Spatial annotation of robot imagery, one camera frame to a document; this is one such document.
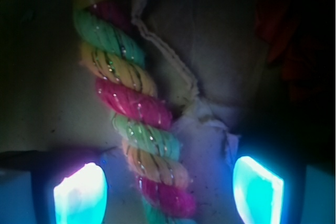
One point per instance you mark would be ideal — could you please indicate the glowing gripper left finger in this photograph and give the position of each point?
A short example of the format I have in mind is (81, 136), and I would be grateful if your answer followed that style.
(64, 186)

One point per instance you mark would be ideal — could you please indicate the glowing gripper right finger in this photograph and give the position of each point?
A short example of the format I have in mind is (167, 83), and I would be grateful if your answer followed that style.
(275, 185)

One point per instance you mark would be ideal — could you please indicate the brown paper bag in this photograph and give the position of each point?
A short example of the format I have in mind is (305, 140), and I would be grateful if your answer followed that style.
(165, 91)

